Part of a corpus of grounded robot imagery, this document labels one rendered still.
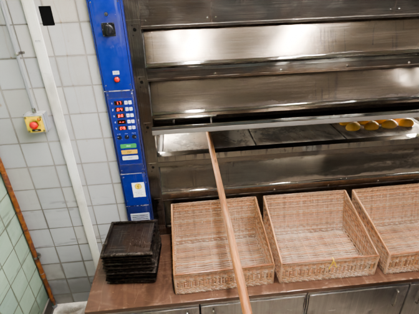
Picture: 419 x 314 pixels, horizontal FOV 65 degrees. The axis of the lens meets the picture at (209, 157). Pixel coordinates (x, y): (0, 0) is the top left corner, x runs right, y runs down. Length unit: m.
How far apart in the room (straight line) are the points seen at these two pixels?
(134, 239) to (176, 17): 1.21
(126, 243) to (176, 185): 0.45
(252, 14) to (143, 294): 1.59
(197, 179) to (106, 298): 0.84
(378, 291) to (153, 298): 1.27
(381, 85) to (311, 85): 0.41
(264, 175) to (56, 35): 1.38
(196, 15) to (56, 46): 0.70
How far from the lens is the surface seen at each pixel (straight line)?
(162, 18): 1.75
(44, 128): 1.93
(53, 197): 2.23
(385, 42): 2.06
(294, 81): 1.92
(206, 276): 1.86
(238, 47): 1.78
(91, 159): 2.02
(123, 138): 1.89
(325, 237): 2.32
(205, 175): 2.04
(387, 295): 2.29
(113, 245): 1.97
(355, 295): 2.19
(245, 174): 2.07
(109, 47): 1.75
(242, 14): 1.78
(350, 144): 2.20
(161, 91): 1.82
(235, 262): 1.22
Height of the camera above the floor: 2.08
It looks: 28 degrees down
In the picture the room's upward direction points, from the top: 2 degrees counter-clockwise
